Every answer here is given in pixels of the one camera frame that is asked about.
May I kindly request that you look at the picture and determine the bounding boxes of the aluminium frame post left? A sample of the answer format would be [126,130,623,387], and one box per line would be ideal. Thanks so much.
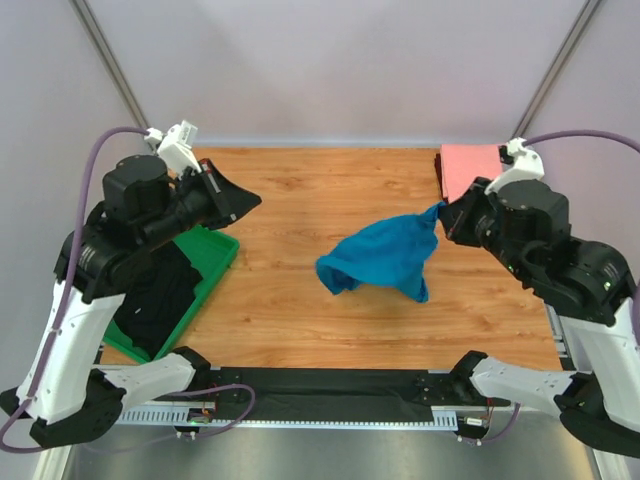
[69,0,150,127]

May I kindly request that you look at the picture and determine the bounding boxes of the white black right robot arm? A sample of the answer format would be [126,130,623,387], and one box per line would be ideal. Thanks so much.
[438,178,639,458]

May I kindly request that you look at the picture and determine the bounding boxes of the blue t shirt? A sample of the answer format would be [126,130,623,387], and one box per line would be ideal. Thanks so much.
[315,202,444,303]

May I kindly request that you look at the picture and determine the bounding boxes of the black t shirts in tray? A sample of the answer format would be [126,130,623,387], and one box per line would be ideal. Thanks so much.
[113,242,203,359]

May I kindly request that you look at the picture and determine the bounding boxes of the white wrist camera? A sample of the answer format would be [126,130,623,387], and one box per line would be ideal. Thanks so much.
[144,120,201,174]
[485,137,544,195]

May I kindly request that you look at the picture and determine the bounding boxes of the aluminium frame post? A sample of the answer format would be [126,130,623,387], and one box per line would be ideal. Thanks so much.
[69,0,150,127]
[511,0,604,137]

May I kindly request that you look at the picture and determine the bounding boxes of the green plastic tray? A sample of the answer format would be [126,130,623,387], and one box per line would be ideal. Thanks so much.
[103,227,239,363]

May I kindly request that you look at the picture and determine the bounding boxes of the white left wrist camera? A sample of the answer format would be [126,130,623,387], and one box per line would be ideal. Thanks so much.
[144,120,201,174]

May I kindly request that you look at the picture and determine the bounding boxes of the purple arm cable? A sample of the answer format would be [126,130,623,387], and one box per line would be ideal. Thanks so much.
[0,126,259,455]
[457,130,640,446]

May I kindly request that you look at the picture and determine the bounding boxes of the black front mounting strip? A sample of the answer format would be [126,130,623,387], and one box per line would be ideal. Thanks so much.
[212,367,461,426]

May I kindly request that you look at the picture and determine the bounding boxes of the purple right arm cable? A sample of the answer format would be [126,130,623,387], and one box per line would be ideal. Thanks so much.
[457,130,640,446]

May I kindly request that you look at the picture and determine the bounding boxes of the slotted aluminium cable rail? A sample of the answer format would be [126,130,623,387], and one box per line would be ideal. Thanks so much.
[114,403,461,431]

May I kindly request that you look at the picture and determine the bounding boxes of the aluminium frame post right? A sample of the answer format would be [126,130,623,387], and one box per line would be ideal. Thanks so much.
[511,0,604,137]

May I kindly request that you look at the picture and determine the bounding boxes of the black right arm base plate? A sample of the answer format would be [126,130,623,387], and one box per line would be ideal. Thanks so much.
[414,371,511,407]

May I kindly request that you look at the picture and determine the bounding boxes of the folded pink t shirt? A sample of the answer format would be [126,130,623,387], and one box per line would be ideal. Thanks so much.
[440,144,502,203]

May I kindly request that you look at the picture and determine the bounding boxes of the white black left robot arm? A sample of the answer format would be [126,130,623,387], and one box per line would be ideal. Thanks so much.
[1,155,261,451]

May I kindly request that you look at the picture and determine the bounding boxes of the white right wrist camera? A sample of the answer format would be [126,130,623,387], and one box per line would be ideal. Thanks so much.
[485,137,544,195]

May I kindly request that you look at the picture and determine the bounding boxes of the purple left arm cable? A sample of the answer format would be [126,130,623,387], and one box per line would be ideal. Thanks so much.
[0,126,259,455]

